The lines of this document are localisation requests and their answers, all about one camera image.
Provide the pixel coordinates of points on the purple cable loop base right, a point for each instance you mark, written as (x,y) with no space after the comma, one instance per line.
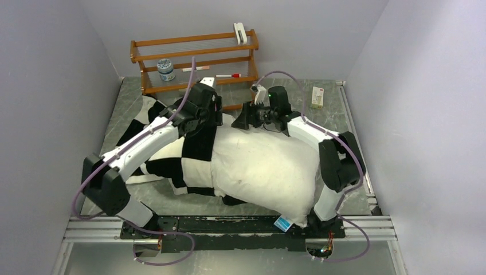
(341,251)

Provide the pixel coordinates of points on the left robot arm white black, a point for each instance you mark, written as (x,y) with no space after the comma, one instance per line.
(104,178)

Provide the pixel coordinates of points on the blue pillow tag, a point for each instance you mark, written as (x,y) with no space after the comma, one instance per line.
(283,223)

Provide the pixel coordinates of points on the blue white round jar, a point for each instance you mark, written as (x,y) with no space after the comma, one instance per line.
(165,69)

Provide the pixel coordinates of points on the white marker red cap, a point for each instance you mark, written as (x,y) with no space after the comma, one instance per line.
(235,75)

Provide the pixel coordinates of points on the white marker pink cap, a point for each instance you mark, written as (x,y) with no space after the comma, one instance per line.
(195,68)

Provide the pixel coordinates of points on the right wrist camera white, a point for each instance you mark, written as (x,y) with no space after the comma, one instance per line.
(260,93)

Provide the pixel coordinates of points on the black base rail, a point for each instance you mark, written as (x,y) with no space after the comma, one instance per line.
(228,233)

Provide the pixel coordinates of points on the small white green box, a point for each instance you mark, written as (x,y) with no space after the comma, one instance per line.
(317,99)

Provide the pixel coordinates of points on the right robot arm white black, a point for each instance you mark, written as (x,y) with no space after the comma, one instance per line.
(341,164)

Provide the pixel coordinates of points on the wooden shelf rack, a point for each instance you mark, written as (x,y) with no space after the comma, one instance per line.
(219,51)

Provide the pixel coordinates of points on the black white checkered pillowcase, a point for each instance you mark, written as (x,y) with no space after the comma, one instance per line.
(186,164)

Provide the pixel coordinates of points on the white pillow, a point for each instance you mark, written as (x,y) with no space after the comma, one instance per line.
(265,168)

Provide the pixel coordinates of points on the white clip on rack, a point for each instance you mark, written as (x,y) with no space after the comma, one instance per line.
(240,33)

